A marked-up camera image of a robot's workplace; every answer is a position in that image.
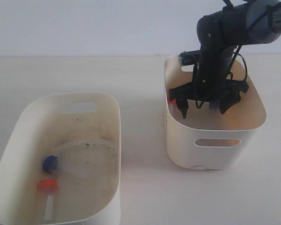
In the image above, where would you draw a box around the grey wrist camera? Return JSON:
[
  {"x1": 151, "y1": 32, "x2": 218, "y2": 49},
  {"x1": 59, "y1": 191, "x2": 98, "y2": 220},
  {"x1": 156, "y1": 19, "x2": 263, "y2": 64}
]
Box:
[{"x1": 178, "y1": 50, "x2": 200, "y2": 66}]

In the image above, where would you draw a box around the orange-capped tube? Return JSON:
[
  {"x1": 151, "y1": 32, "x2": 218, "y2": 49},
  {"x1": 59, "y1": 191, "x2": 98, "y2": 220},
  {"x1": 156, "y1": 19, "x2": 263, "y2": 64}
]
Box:
[
  {"x1": 167, "y1": 97, "x2": 177, "y2": 110},
  {"x1": 37, "y1": 179, "x2": 58, "y2": 222}
]

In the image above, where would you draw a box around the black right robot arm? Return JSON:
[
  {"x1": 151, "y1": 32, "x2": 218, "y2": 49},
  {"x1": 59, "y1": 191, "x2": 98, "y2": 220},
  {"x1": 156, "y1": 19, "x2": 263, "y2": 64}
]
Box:
[{"x1": 168, "y1": 0, "x2": 281, "y2": 118}]

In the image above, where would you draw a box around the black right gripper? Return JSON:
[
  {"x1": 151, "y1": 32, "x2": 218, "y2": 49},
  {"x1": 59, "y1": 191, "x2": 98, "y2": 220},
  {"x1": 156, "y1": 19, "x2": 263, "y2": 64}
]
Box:
[{"x1": 169, "y1": 50, "x2": 250, "y2": 119}]

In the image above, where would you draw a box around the black camera cable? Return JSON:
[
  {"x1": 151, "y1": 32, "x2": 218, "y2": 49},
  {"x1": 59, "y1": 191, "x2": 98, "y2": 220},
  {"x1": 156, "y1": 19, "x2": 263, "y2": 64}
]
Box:
[{"x1": 193, "y1": 44, "x2": 249, "y2": 110}]

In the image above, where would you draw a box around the blue-capped tube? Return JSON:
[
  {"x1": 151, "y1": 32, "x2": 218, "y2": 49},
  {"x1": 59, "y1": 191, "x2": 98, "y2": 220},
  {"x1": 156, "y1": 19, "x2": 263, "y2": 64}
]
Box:
[
  {"x1": 42, "y1": 155, "x2": 70, "y2": 175},
  {"x1": 209, "y1": 100, "x2": 221, "y2": 110}
]

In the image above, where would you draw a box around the white plastic bin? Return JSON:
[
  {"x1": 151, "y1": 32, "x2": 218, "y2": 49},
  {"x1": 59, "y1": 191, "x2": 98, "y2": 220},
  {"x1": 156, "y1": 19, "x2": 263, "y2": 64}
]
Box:
[
  {"x1": 164, "y1": 55, "x2": 267, "y2": 170},
  {"x1": 0, "y1": 92, "x2": 121, "y2": 225}
]

